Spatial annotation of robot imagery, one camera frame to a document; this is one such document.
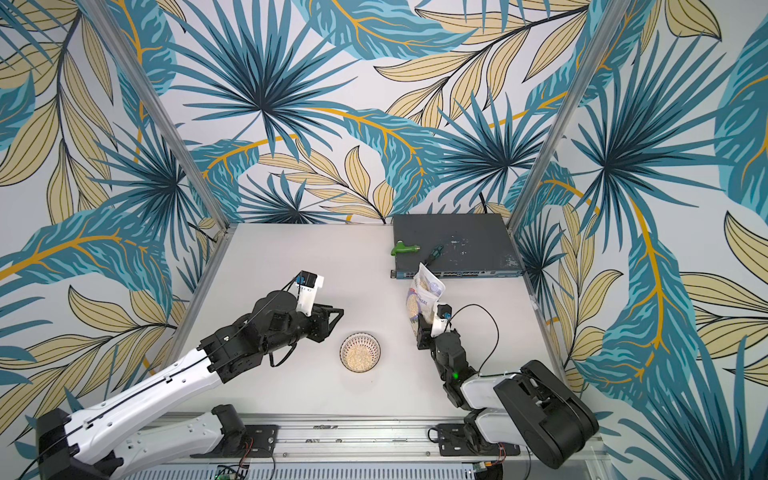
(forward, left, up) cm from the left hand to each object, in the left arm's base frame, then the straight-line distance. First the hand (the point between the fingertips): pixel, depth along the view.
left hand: (336, 315), depth 72 cm
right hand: (+6, -20, -14) cm, 25 cm away
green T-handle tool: (+35, -17, -16) cm, 43 cm away
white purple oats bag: (+9, -22, -3) cm, 24 cm away
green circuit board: (-30, +24, -24) cm, 46 cm away
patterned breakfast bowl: (-2, -5, -19) cm, 20 cm away
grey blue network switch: (+39, -45, -18) cm, 62 cm away
